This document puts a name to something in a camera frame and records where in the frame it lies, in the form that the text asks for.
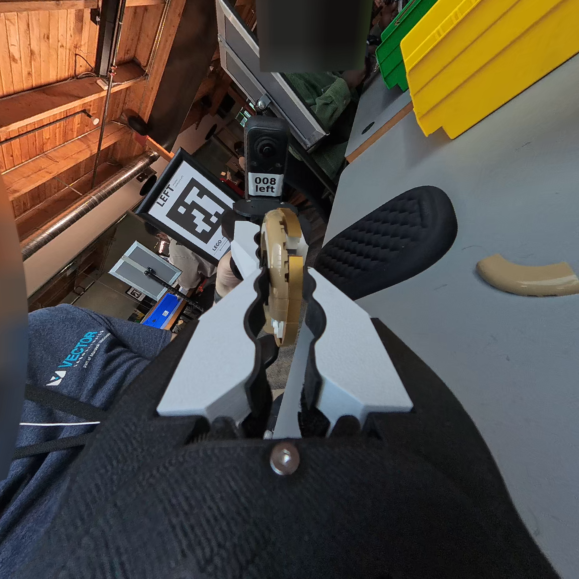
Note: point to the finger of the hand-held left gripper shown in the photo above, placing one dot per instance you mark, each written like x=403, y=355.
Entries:
x=299, y=246
x=244, y=249

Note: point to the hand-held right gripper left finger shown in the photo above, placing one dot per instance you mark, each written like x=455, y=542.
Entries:
x=212, y=357

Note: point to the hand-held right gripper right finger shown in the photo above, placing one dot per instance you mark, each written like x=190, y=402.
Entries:
x=357, y=357

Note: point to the round tan lego assembly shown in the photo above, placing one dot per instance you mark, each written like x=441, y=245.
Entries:
x=278, y=271

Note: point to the curved tan lego piece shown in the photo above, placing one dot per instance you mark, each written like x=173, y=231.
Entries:
x=524, y=278

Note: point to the person's left hand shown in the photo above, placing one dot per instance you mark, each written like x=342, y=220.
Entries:
x=225, y=278

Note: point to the black-framed marker sign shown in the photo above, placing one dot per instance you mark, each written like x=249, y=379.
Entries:
x=194, y=208

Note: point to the blue plastic bin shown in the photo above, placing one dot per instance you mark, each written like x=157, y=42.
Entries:
x=163, y=310

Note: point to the person's blue shirt torso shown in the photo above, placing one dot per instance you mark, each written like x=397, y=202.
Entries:
x=126, y=343

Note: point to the black textured pad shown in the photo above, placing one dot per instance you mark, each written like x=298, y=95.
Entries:
x=389, y=239

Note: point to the small grey framed panel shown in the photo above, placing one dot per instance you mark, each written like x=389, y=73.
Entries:
x=140, y=269

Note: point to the large grey framed panel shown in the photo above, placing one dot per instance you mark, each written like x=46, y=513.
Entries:
x=239, y=40

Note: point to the green plastic bin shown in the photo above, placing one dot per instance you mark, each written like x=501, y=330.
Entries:
x=393, y=49

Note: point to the yellow plastic bin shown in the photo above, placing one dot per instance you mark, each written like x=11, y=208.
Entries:
x=475, y=68

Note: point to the metal duct pipe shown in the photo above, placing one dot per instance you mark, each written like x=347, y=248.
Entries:
x=86, y=203

